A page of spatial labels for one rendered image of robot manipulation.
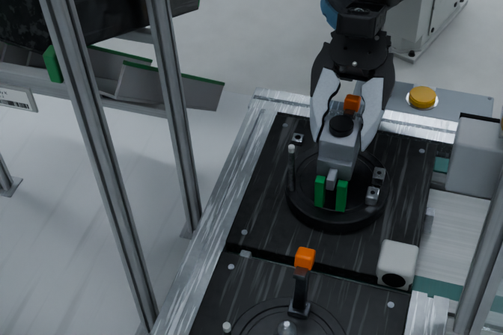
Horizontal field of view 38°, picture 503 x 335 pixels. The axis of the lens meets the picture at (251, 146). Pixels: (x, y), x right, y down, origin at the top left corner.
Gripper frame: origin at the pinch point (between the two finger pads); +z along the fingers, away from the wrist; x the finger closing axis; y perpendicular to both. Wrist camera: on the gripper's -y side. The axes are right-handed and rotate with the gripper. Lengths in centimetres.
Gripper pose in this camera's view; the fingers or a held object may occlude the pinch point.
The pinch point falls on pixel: (340, 135)
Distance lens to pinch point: 90.3
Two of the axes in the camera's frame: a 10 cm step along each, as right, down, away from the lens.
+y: 2.1, 1.4, 9.7
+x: -9.5, -1.9, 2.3
